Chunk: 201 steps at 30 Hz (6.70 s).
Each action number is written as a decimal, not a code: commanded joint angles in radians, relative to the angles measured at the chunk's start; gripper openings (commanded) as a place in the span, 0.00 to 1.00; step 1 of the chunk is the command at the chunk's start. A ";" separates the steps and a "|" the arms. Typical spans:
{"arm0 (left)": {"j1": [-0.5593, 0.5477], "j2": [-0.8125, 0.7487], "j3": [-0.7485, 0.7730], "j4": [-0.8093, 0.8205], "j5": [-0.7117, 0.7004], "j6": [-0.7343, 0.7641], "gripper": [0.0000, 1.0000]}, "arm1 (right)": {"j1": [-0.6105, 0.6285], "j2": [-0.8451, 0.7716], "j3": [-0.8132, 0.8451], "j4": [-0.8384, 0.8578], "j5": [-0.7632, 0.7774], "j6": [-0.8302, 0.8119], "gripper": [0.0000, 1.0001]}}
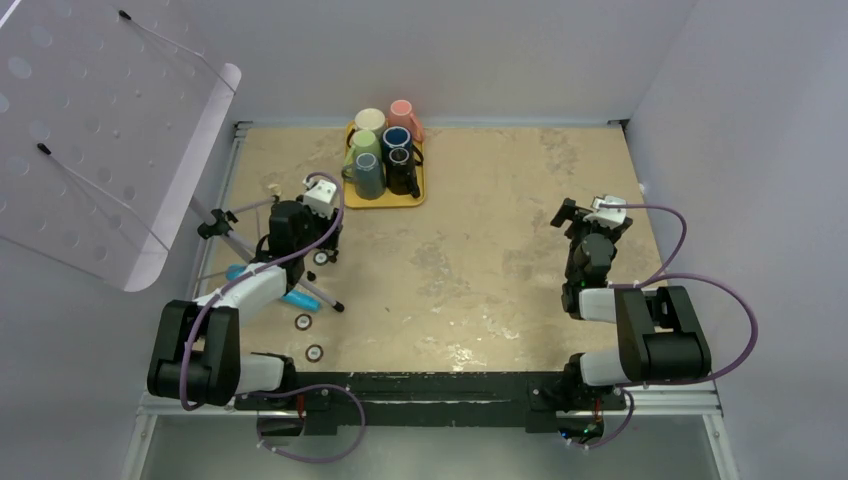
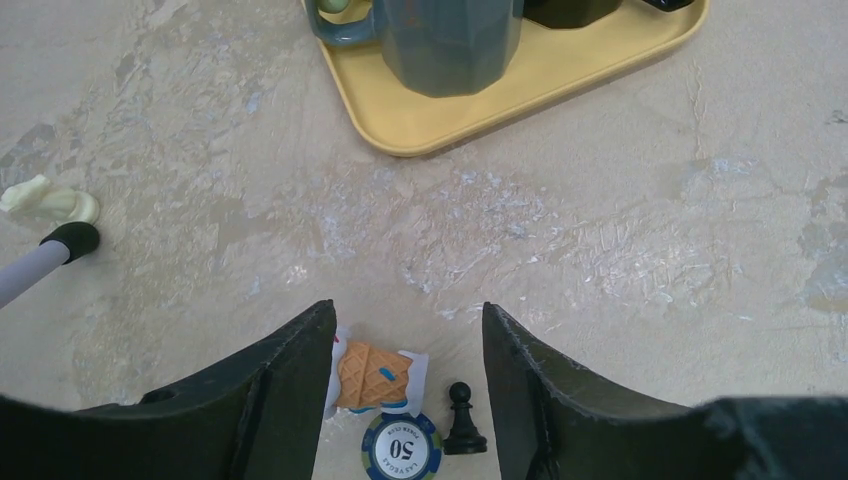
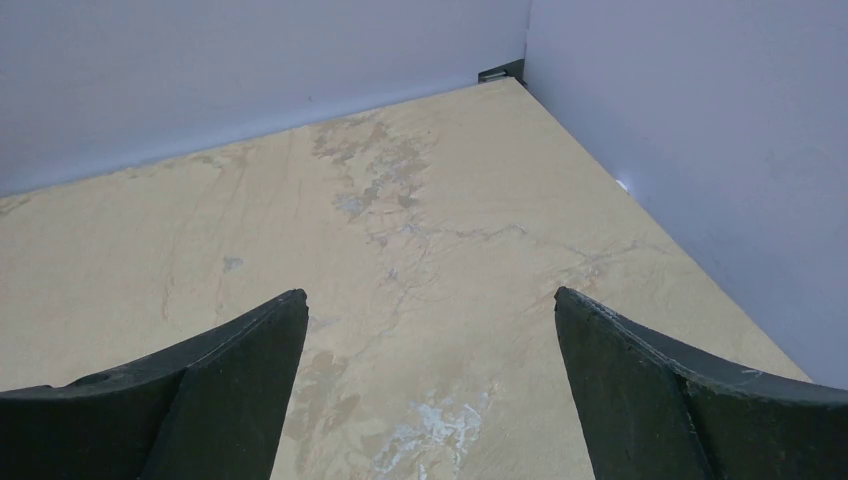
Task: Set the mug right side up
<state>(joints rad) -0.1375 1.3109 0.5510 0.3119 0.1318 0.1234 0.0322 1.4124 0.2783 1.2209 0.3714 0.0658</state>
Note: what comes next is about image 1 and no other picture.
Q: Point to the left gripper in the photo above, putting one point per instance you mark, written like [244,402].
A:
[324,223]

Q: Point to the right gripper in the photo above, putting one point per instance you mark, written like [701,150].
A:
[575,213]

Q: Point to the grey-blue mug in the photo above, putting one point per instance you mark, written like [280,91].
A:
[366,173]

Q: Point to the black mug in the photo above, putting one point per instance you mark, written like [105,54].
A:
[401,174]

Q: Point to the cream white mug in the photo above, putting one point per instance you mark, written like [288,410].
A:
[370,119]

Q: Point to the dark blue mug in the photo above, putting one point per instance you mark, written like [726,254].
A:
[399,137]

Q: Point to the pink mug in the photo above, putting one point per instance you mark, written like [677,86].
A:
[402,113]

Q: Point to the light green mug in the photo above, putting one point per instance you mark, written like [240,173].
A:
[362,141]

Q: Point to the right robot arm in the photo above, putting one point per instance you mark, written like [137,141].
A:
[658,334]

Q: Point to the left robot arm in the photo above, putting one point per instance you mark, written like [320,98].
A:
[197,358]

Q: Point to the blue cylindrical toy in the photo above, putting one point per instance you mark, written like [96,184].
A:
[294,297]

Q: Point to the yellow plastic tray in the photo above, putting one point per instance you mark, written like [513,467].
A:
[389,199]

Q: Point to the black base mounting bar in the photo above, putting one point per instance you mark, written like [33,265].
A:
[538,402]

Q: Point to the translucent perforated panel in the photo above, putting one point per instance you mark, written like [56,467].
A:
[109,113]

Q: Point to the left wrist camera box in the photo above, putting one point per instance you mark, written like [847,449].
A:
[320,196]

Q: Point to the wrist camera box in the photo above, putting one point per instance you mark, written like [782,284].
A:
[320,196]
[608,211]

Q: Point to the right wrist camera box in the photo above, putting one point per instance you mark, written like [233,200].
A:
[608,211]

